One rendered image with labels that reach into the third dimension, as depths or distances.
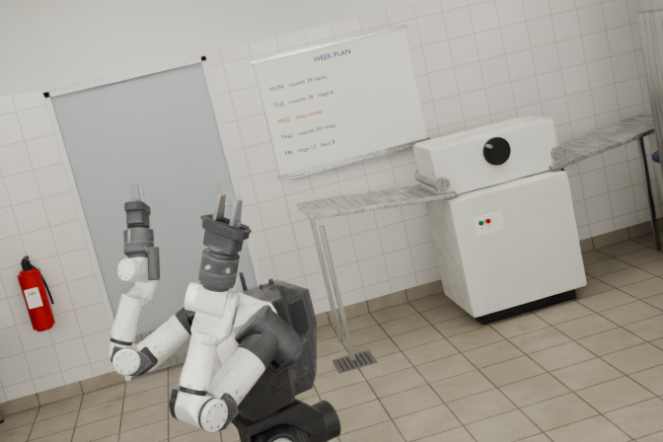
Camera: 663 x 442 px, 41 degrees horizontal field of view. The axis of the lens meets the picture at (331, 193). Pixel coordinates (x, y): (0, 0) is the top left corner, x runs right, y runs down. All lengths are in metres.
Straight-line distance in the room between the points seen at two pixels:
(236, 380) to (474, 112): 4.58
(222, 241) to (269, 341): 0.33
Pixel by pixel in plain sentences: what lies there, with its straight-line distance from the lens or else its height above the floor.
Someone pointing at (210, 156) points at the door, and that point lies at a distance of 6.18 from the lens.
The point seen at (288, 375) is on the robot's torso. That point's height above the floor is 1.17.
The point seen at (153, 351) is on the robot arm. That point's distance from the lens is 2.65.
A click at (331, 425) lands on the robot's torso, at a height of 0.95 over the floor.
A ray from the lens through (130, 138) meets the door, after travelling 6.17.
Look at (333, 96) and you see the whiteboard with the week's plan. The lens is 6.21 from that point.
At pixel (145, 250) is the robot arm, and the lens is 2.63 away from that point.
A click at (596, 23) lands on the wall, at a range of 6.87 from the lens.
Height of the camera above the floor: 2.04
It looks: 10 degrees down
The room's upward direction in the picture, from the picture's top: 13 degrees counter-clockwise
